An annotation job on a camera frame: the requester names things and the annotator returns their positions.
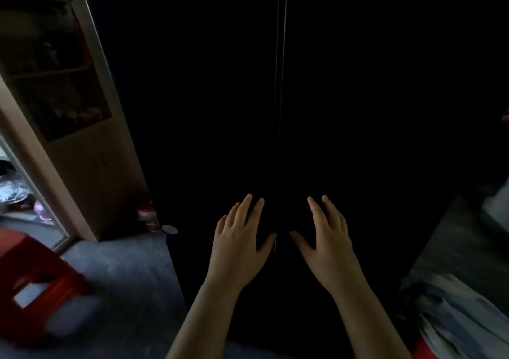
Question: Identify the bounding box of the person's left hand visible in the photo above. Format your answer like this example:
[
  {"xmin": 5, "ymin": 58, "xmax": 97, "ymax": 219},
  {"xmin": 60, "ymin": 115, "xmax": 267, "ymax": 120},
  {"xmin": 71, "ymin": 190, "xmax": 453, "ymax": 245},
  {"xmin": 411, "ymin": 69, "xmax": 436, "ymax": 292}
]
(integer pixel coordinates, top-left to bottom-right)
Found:
[{"xmin": 205, "ymin": 194, "xmax": 277, "ymax": 292}]

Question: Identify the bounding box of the red white package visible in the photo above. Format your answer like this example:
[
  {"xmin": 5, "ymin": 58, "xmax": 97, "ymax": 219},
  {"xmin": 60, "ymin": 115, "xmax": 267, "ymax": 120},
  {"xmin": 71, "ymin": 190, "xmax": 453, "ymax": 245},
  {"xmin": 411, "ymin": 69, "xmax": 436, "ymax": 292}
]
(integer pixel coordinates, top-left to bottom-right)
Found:
[{"xmin": 137, "ymin": 200, "xmax": 161, "ymax": 232}]

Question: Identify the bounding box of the silver crumpled plastic bag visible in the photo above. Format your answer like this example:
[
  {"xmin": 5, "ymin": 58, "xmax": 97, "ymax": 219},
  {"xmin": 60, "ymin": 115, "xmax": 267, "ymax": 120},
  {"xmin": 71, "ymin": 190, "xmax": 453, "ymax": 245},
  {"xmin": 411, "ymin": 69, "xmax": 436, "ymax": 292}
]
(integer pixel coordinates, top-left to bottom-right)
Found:
[{"xmin": 0, "ymin": 171, "xmax": 31, "ymax": 206}]

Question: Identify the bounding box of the blue white cloth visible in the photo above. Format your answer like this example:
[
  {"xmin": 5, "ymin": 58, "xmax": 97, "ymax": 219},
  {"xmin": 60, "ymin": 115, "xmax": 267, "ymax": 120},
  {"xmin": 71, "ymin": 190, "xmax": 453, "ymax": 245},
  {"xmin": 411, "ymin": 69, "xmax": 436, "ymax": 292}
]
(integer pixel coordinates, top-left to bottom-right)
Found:
[{"xmin": 401, "ymin": 273, "xmax": 509, "ymax": 359}]

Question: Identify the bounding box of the person's right hand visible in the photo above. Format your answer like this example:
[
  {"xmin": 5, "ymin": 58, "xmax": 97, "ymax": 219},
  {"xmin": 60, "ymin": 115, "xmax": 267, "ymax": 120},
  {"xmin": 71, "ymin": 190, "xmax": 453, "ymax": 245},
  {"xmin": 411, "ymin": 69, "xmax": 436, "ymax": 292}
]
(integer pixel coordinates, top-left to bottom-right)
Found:
[{"xmin": 289, "ymin": 195, "xmax": 368, "ymax": 296}]

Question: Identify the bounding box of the black refrigerator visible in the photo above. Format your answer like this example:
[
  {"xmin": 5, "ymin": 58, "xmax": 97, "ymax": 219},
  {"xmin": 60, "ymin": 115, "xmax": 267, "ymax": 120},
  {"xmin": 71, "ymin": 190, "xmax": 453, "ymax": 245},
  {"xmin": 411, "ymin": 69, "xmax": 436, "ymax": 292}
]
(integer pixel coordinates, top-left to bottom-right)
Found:
[{"xmin": 77, "ymin": 0, "xmax": 506, "ymax": 359}]

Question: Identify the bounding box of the brown wooden display cabinet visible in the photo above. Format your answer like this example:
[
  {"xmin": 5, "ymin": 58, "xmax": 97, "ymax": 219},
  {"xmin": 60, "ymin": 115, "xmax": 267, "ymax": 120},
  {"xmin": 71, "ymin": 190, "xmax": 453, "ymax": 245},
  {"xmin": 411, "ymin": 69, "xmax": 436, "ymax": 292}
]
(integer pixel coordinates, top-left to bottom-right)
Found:
[{"xmin": 0, "ymin": 0, "xmax": 150, "ymax": 244}]

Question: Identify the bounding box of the pink plastic bowl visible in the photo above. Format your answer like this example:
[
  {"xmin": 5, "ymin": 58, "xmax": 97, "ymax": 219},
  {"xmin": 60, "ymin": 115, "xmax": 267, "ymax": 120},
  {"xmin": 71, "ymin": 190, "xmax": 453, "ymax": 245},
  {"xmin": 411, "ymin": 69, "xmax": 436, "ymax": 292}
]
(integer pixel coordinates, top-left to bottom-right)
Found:
[{"xmin": 33, "ymin": 200, "xmax": 55, "ymax": 222}]

